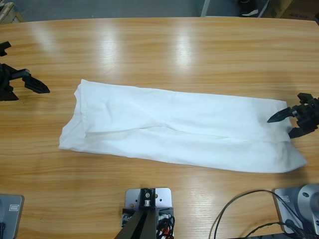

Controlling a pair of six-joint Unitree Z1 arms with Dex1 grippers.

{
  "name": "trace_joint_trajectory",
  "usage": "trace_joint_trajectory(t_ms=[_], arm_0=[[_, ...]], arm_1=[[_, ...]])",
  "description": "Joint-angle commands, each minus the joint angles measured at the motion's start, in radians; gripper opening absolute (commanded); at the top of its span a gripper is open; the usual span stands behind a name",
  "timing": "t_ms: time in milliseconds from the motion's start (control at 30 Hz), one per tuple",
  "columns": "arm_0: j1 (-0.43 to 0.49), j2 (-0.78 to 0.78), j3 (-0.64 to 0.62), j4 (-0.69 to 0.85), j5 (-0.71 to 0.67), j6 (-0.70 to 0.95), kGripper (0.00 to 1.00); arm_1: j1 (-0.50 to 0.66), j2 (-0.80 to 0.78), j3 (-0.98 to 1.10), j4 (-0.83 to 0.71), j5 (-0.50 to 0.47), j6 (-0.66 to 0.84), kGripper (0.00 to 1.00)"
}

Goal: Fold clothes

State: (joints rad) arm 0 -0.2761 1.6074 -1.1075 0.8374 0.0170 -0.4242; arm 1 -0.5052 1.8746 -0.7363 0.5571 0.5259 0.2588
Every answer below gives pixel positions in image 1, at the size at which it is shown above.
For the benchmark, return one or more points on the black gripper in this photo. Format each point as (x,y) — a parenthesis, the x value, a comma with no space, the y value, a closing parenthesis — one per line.
(7,82)
(309,117)

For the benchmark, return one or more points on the white Unitree T-shirt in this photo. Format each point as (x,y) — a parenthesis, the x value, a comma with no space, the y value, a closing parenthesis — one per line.
(174,129)

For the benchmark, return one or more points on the wooden pallet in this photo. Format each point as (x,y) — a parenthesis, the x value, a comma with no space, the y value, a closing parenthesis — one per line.
(10,12)

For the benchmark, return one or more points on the brown cardboard box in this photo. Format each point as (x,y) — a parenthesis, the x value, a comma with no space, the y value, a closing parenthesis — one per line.
(294,7)

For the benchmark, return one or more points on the black white shoe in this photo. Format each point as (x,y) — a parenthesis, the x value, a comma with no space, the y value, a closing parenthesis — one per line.
(246,9)

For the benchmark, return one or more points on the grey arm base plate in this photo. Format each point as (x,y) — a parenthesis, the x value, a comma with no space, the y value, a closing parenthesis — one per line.
(294,209)
(10,216)

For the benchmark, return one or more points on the white metal post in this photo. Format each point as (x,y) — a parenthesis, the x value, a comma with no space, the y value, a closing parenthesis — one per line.
(205,7)

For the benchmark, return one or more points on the white block with dark post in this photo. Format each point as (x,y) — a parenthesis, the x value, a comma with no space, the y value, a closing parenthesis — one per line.
(147,214)

